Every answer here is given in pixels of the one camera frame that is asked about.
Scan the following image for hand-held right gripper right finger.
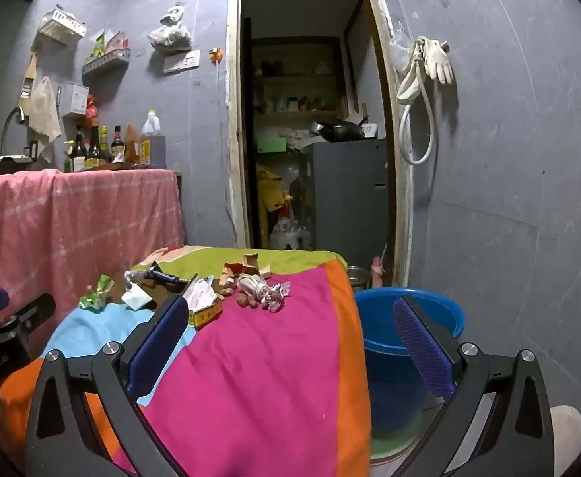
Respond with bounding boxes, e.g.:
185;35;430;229
392;295;556;477

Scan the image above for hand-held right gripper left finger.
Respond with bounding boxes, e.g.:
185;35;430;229
24;293;192;477

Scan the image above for blue plastic bucket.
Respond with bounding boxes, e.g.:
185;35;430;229
354;287;466;435

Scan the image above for white paper packet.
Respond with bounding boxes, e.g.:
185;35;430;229
121;283;153;310

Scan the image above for small yellow box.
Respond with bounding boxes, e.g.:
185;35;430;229
191;301;223;330

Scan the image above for green wrapper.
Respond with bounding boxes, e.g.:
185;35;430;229
79;274;115;311

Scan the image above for blue foil packet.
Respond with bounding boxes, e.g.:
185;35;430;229
124;261;196;290

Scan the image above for brown nutshell pieces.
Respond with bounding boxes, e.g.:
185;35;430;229
218;278;257;309

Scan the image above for pink white wrapper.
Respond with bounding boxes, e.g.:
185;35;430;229
235;273;292;312

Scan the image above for brown cardboard scraps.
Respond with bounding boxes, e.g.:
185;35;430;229
223;253;271;284

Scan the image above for pink checked cloth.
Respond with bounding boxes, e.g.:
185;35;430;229
0;168;186;353

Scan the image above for metal pot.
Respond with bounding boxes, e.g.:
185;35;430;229
346;265;371;291

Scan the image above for green round stool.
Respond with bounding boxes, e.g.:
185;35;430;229
370;402;445;462

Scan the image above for multicolour patchwork blanket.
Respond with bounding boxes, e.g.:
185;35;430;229
0;244;373;477

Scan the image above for dark bottle with white label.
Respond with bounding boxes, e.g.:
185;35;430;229
73;126;88;172

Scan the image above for grey cabinet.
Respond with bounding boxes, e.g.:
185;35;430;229
300;138;389;269

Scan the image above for beige fleece cloth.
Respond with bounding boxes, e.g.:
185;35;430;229
549;405;581;477

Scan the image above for dark bottle with yellow label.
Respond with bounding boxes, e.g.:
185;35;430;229
85;126;103;168

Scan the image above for dark soy sauce bottle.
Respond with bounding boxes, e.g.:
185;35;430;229
110;126;126;162

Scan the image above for metal faucet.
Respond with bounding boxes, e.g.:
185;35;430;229
0;106;27;155

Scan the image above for yellow bag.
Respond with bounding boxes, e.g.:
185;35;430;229
258;164;291;249

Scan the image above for orange brown sauce bottle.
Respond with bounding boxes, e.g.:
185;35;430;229
124;124;140;164

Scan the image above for large oil jug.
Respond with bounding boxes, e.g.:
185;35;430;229
138;109;167;169

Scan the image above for beige hanging rag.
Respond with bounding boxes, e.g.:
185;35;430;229
28;76;63;162

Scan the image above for wooden hanging brush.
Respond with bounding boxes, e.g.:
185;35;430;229
18;52;40;110

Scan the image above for black wok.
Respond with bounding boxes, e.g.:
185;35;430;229
310;119;369;143

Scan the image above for white rubber glove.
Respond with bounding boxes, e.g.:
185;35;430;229
412;36;455;85

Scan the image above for wooden shelf unit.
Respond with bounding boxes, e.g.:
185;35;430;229
251;37;348;125

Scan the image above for hanging bag of garlic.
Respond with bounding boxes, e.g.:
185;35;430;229
148;5;192;53

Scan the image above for white wall box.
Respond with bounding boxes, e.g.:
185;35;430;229
62;82;91;119

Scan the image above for wooden door frame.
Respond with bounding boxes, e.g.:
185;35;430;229
225;0;415;289

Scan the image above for grey wall rack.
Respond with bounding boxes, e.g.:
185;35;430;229
82;48;132;76

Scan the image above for white hose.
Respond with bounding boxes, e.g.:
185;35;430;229
396;39;437;166

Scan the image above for white wall socket panel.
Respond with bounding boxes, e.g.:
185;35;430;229
163;50;202;74

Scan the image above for white wall basket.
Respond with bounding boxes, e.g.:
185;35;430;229
38;7;88;45

